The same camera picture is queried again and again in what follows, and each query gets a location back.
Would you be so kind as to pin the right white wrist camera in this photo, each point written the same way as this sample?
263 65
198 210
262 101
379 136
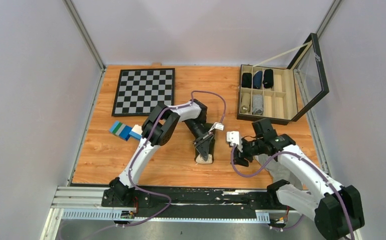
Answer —
233 139

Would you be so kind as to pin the blue white block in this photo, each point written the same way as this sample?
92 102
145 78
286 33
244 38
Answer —
126 132

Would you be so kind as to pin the green underwear white waistband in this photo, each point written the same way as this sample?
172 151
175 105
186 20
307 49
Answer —
209 155

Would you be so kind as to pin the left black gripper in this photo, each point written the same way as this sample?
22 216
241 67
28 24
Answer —
202 144

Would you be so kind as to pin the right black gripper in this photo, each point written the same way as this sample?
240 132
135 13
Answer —
243 160

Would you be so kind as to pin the black compartment storage box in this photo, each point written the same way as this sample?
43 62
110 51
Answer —
300 83

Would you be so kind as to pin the grey rolled underwear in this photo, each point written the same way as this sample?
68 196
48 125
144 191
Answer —
257 104

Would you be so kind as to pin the navy rolled underwear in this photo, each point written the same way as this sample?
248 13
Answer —
257 79

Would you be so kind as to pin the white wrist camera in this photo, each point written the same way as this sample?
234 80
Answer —
233 139
217 126

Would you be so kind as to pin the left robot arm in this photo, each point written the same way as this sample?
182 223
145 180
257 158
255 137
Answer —
156 132

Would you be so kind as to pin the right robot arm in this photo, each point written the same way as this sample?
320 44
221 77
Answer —
335 209

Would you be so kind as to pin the beige rolled underwear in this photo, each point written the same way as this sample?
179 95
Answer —
245 103

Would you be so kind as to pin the left aluminium frame post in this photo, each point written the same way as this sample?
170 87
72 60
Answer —
84 33

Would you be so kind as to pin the right aluminium frame post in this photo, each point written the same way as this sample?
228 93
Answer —
335 4

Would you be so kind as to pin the aluminium frame post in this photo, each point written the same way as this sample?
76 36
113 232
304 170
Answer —
84 33
335 4

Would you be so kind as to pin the black white chessboard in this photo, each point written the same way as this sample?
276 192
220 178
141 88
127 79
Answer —
139 90

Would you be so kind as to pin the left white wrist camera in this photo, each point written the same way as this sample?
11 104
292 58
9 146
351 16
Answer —
217 126

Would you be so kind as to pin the black rolled underwear tall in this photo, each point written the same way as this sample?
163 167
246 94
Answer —
268 78

